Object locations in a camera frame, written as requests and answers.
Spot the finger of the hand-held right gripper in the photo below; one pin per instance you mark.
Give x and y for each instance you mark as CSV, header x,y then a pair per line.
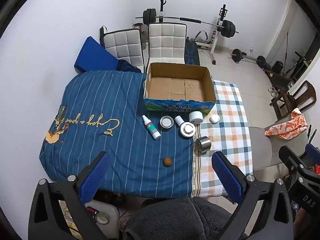
x,y
312,151
290,158

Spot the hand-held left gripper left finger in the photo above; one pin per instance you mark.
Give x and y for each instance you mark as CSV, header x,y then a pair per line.
x,y
96,177

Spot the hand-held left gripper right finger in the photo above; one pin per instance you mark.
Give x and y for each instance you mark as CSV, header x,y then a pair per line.
x,y
226,177

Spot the brown walnut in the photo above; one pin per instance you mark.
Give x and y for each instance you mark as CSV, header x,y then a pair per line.
x,y
167,161

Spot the small white plastic bottle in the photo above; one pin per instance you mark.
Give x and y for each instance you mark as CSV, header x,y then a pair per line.
x,y
179,120

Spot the cardboard box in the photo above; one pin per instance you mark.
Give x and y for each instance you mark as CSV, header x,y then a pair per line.
x,y
180,87

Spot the orange patterned cloth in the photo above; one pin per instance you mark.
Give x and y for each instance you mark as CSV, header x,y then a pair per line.
x,y
287,127

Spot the grey chair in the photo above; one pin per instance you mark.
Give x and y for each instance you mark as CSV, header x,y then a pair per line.
x,y
260,145

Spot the white plastic container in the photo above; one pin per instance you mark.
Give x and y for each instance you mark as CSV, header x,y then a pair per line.
x,y
111,208

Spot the stainless steel cup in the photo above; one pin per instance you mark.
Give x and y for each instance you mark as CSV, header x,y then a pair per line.
x,y
203,145

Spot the tape roll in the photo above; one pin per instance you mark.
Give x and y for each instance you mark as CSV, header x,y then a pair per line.
x,y
98,219

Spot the brown wooden chair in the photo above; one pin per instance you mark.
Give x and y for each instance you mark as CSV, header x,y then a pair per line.
x,y
306,97

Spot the small white round jar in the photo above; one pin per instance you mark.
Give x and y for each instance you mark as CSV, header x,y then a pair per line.
x,y
214,118

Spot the grey fleece jacket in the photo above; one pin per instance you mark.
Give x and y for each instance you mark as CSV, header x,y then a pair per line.
x,y
175,220

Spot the white shoes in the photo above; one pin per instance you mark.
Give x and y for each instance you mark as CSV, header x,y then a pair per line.
x,y
273,92

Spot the clear glass bottle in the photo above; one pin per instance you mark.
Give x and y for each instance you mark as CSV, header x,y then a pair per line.
x,y
61,113

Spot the white spray bottle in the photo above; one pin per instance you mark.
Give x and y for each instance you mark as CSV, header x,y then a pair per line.
x,y
152,128

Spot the striped and plaid tablecloth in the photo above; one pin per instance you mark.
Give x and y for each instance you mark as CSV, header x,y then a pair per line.
x,y
112,100

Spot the round silver tin lid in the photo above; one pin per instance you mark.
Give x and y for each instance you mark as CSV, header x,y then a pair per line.
x,y
166,122

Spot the black exercise equipment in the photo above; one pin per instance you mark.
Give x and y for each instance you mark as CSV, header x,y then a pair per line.
x,y
277,66

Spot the short barbell with black plates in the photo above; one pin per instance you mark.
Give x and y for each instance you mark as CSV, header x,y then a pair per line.
x,y
247,59

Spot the dark blue garment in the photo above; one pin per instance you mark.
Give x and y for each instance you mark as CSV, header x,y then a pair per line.
x,y
128,66

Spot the blue foam mat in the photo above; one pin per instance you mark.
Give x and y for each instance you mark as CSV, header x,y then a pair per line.
x,y
96,55

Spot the white padded chair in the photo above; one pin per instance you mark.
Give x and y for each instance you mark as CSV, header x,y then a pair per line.
x,y
122,45
166,40

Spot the white barbell rack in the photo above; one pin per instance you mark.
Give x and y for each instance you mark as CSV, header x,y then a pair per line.
x,y
216,37

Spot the long barbell with black plates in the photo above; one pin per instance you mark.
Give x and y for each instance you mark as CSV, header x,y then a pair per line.
x,y
192,20

